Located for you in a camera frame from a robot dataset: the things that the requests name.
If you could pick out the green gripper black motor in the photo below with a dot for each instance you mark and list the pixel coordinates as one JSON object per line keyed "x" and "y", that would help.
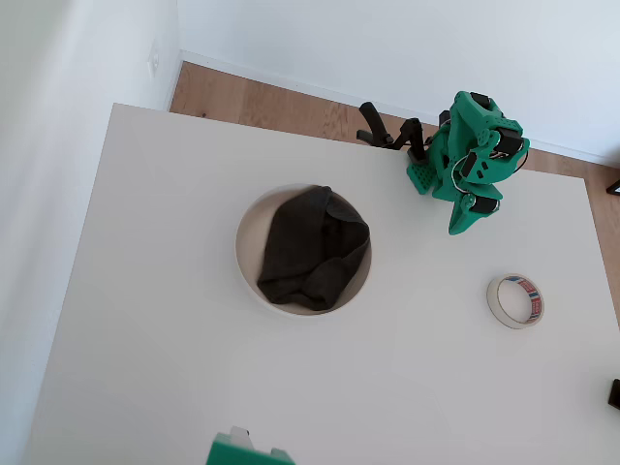
{"x": 466, "y": 216}

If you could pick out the white round bowl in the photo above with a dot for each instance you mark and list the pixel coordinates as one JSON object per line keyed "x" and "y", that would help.
{"x": 249, "y": 242}

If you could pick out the small black box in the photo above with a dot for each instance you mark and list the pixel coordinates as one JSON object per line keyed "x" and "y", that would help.
{"x": 615, "y": 393}

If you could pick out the green plastic stand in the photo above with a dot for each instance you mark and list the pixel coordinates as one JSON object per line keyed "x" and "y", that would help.
{"x": 232, "y": 453}

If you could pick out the small white plastic piece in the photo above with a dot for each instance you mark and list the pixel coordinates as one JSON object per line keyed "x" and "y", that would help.
{"x": 240, "y": 436}

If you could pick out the white baseboard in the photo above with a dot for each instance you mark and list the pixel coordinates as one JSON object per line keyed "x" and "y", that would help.
{"x": 310, "y": 89}

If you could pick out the black framed object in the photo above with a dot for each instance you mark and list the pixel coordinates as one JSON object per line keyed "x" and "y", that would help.
{"x": 615, "y": 188}

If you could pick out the cream masking tape roll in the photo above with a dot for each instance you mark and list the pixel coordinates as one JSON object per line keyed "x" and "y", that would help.
{"x": 492, "y": 298}

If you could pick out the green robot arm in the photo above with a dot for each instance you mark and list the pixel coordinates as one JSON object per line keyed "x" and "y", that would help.
{"x": 465, "y": 126}

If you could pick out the black table clamp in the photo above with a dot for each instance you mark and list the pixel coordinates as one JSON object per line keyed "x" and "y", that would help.
{"x": 375, "y": 123}

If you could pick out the black cloth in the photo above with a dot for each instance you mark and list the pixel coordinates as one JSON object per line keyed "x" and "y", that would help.
{"x": 310, "y": 242}

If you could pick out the white wall socket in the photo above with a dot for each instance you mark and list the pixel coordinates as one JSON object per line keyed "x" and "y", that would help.
{"x": 154, "y": 60}

